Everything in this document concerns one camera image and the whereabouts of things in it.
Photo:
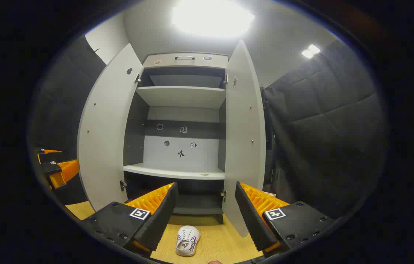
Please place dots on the white shoe with yellow sole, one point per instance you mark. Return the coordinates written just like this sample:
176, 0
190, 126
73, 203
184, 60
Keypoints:
188, 240

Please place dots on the white shoe cabinet door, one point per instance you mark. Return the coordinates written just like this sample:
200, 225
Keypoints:
106, 139
243, 139

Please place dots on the black backdrop cloth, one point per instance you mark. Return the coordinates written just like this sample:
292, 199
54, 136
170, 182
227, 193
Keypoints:
64, 110
331, 128

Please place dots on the large ceiling light panel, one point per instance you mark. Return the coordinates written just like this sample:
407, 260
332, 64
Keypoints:
212, 18

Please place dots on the white grey shoe cabinet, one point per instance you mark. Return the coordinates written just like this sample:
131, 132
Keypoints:
181, 97

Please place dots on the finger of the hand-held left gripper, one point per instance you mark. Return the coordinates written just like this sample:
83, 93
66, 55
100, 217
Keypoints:
45, 150
65, 170

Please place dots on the small ceiling light panel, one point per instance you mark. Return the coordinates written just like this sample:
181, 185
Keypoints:
310, 51

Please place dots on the grey cabinet drawer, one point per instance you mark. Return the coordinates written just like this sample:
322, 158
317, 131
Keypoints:
163, 61

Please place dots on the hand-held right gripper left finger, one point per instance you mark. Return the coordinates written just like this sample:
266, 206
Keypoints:
159, 216

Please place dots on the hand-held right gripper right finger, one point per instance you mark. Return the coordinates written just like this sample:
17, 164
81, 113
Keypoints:
253, 216

